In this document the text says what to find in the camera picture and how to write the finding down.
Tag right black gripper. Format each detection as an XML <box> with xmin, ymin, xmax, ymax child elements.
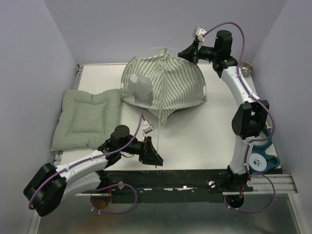
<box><xmin>178</xmin><ymin>39</ymin><xmax>219</xmax><ymax>65</ymax></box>

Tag black mounting rail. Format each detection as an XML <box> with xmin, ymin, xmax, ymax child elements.
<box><xmin>90</xmin><ymin>168</ymin><xmax>254</xmax><ymax>204</ymax></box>

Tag steel pet bowl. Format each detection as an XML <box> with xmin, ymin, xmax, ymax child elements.
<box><xmin>240</xmin><ymin>61</ymin><xmax>254</xmax><ymax>77</ymax></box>

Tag green striped pet tent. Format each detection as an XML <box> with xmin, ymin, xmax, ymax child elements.
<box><xmin>121</xmin><ymin>49</ymin><xmax>207</xmax><ymax>126</ymax></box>

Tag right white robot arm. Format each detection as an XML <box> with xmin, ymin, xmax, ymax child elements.
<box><xmin>178</xmin><ymin>27</ymin><xmax>269</xmax><ymax>191</ymax></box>

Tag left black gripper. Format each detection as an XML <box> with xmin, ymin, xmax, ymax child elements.
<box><xmin>119</xmin><ymin>136</ymin><xmax>163</xmax><ymax>166</ymax></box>

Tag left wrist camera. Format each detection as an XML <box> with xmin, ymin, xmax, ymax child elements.
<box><xmin>142</xmin><ymin>120</ymin><xmax>155</xmax><ymax>135</ymax></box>

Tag teal paw print toy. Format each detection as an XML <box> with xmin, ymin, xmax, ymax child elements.
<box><xmin>249</xmin><ymin>138</ymin><xmax>280</xmax><ymax>174</ymax></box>

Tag green checkered cushion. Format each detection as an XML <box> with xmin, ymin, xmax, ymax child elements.
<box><xmin>51</xmin><ymin>89</ymin><xmax>121</xmax><ymax>152</ymax></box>

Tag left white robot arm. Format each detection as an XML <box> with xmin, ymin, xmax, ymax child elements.
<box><xmin>23</xmin><ymin>125</ymin><xmax>163</xmax><ymax>217</ymax></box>

